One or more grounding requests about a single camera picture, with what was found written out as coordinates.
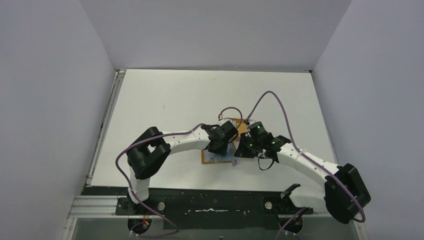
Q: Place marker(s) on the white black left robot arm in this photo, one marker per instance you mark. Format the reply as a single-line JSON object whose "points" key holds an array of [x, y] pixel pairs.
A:
{"points": [[150, 150]]}

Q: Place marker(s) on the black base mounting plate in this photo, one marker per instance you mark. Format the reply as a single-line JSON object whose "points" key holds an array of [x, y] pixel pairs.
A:
{"points": [[188, 209]]}

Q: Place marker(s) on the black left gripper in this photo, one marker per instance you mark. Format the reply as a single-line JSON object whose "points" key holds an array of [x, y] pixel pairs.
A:
{"points": [[221, 151]]}

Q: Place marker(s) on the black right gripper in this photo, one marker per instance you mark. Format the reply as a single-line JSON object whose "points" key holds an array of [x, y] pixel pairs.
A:
{"points": [[243, 149]]}

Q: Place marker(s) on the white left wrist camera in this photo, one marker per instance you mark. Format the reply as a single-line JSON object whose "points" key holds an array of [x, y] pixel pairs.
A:
{"points": [[224, 120]]}

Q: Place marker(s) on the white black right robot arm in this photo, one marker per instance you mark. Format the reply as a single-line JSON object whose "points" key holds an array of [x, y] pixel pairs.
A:
{"points": [[342, 192]]}

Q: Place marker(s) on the yellow leather card holder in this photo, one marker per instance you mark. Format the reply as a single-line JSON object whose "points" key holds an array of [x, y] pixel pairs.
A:
{"points": [[208, 158]]}

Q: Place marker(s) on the aluminium frame rail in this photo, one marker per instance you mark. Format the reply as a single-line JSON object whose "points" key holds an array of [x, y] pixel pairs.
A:
{"points": [[106, 206]]}

